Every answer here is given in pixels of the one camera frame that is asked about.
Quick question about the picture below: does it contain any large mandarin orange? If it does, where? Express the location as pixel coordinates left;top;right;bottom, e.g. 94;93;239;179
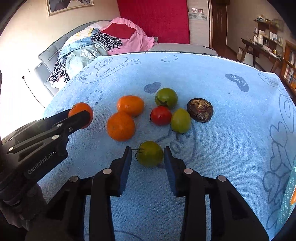
106;112;135;142

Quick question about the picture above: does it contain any oval back mandarin orange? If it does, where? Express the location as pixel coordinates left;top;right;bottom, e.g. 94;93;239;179
116;95;144;117

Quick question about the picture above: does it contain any green tomato front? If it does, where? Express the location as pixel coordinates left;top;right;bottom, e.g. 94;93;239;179
132;141;164;167

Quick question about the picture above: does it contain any yellow-green oval tomato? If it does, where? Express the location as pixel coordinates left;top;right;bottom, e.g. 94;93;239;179
171;108;191;133

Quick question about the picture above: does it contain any leopard print cloth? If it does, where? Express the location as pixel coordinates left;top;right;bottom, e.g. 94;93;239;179
48;30;123;83

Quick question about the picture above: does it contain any light blue lace basket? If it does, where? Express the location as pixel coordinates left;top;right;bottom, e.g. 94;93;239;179
277;165;295;230

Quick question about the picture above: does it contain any grey padded headboard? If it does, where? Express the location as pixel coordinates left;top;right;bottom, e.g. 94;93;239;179
34;20;111;96

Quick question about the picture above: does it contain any floral green quilt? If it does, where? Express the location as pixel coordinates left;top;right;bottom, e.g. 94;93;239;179
58;27;108;78

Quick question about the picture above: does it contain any small red tomato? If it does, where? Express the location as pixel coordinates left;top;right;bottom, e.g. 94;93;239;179
150;106;172;126

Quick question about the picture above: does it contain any round green tomato back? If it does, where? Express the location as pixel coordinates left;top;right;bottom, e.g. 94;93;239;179
155;88;178;109

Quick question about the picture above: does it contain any pink blanket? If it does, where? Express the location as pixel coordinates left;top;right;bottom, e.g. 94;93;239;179
101;18;156;55

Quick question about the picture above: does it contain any red pillow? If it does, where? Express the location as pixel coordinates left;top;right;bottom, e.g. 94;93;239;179
101;23;136;39

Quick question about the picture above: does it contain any light blue patterned towel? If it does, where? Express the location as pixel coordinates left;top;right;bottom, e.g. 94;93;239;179
39;52;295;238

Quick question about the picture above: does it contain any dark brown wrinkled fruit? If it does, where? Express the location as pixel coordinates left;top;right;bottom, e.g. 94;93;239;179
187;98;214;123

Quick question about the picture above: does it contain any framed wedding photo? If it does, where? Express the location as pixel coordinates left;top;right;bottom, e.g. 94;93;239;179
46;0;94;16

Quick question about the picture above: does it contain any grey bed mattress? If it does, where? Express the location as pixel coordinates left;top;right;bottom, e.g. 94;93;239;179
150;43;218;56

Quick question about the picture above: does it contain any red upright mattress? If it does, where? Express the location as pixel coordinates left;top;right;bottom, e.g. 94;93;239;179
117;0;190;44

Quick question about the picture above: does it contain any wooden bookshelf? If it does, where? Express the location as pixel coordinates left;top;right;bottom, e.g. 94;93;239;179
280;40;296;98

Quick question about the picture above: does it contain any wooden desk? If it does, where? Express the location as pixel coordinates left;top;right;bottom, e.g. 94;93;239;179
239;38;282;73

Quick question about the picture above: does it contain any dark wooden door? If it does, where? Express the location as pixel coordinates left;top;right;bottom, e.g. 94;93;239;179
209;0;230;53

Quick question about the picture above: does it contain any wooden desk hutch shelf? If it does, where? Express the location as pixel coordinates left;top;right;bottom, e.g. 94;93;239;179
253;16;284;50

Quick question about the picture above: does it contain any black wall cable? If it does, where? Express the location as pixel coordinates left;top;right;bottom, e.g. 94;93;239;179
21;75;46;109

